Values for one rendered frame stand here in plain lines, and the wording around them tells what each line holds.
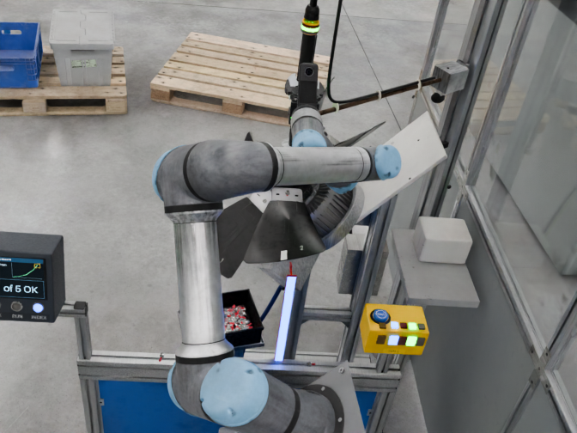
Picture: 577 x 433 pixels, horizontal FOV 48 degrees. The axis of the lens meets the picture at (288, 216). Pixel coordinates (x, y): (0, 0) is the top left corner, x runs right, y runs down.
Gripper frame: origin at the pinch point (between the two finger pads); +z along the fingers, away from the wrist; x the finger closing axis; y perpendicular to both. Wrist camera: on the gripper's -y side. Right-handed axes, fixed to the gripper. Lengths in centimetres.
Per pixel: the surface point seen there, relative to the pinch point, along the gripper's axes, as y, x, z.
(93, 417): 95, -53, -41
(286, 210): 37.1, -0.7, -10.6
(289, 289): 41, 0, -38
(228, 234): 55, -16, -1
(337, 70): 156, 68, 344
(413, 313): 49, 34, -37
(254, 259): 42, -9, -26
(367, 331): 50, 21, -43
